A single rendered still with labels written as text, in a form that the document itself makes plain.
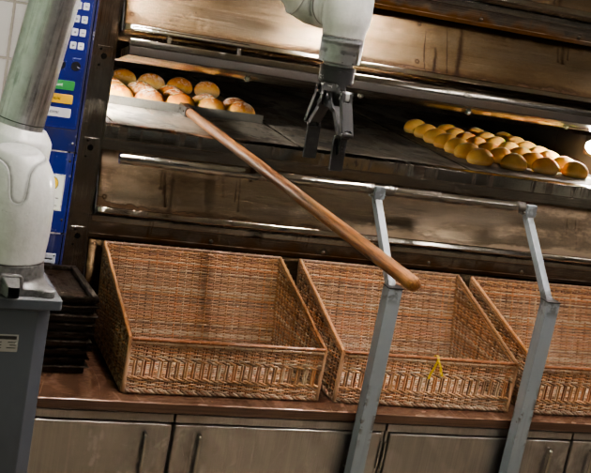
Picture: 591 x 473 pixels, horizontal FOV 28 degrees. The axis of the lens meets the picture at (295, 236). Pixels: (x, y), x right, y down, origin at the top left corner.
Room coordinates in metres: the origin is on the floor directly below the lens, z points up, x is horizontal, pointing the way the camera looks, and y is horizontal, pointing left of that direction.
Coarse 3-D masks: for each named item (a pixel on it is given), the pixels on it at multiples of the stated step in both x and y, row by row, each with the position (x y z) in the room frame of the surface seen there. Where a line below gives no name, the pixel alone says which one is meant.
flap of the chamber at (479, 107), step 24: (144, 48) 3.16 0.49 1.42; (216, 72) 3.35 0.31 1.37; (240, 72) 3.28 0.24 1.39; (264, 72) 3.27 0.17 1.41; (288, 72) 3.30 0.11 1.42; (384, 96) 3.48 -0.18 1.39; (408, 96) 3.43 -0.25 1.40; (432, 96) 3.46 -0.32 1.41; (456, 96) 3.49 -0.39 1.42; (528, 120) 3.73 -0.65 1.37; (552, 120) 3.65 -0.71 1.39; (576, 120) 3.64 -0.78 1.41
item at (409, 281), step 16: (192, 112) 3.64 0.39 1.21; (208, 128) 3.44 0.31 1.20; (224, 144) 3.27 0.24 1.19; (256, 160) 3.01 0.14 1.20; (272, 176) 2.87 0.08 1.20; (288, 192) 2.75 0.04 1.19; (304, 192) 2.70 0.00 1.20; (320, 208) 2.57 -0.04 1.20; (336, 224) 2.46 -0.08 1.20; (352, 240) 2.37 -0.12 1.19; (368, 240) 2.34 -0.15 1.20; (368, 256) 2.29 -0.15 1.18; (384, 256) 2.24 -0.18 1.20; (400, 272) 2.15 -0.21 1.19; (416, 288) 2.11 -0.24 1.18
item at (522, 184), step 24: (168, 144) 3.34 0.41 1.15; (192, 144) 3.37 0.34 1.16; (216, 144) 3.39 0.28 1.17; (240, 144) 3.42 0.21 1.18; (264, 144) 3.47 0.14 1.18; (360, 168) 3.56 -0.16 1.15; (384, 168) 3.58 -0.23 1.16; (408, 168) 3.61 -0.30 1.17; (432, 168) 3.64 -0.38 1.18; (456, 168) 3.72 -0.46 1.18; (552, 192) 3.80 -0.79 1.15; (576, 192) 3.83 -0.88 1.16
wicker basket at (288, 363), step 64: (128, 256) 3.27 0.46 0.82; (192, 256) 3.35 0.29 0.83; (256, 256) 3.42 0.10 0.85; (128, 320) 2.90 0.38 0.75; (192, 320) 3.31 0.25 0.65; (256, 320) 3.38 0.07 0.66; (128, 384) 2.83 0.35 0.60; (192, 384) 2.89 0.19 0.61; (256, 384) 2.95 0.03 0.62; (320, 384) 3.02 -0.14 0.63
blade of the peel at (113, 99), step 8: (112, 96) 3.69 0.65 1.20; (120, 96) 3.70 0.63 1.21; (120, 104) 3.71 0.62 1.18; (128, 104) 3.72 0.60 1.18; (136, 104) 3.73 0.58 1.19; (144, 104) 3.74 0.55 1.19; (152, 104) 3.74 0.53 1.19; (160, 104) 3.75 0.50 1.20; (168, 104) 3.76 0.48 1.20; (176, 104) 3.77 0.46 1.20; (176, 112) 3.78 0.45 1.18; (200, 112) 3.80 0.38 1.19; (208, 112) 3.81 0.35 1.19; (216, 112) 3.82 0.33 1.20; (224, 112) 3.83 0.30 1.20; (232, 112) 3.84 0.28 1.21; (240, 120) 3.86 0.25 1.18; (248, 120) 3.87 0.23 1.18; (256, 120) 3.88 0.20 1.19
